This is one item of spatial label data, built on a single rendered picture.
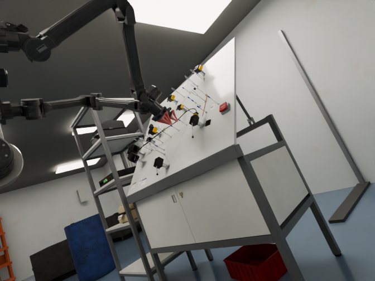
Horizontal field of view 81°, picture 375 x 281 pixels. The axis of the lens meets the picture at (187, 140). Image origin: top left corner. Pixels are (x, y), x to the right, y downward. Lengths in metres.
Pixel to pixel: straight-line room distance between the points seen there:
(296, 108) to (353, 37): 0.94
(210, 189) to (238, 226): 0.24
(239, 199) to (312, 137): 2.16
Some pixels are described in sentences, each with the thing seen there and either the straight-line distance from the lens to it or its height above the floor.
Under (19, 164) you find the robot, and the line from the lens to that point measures 1.12.
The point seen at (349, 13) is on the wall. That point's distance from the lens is 3.19.
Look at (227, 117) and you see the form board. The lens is 1.28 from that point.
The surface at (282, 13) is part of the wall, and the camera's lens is 3.47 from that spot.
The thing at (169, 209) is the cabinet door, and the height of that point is 0.65.
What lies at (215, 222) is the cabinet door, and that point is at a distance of 1.39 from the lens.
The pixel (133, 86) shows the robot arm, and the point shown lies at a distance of 1.17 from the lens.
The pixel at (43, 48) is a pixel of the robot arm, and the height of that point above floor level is 1.40.
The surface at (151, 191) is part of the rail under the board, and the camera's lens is 1.68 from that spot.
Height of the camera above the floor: 0.78
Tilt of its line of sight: 10 degrees up
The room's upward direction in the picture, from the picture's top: 23 degrees counter-clockwise
